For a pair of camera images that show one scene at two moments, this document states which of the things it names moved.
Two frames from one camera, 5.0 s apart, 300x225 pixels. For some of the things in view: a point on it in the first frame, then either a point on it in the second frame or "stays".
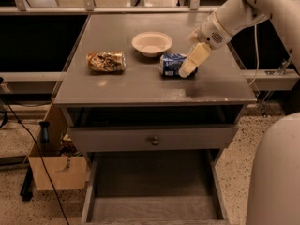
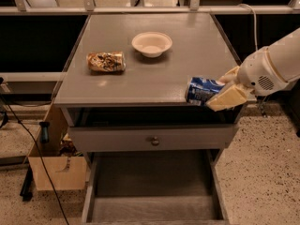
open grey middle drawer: (154, 187) stays
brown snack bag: (108, 61) stays
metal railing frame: (90, 7) stays
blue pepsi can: (170, 65) -> (200, 89)
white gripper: (211, 32) -> (258, 71)
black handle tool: (45, 131) stays
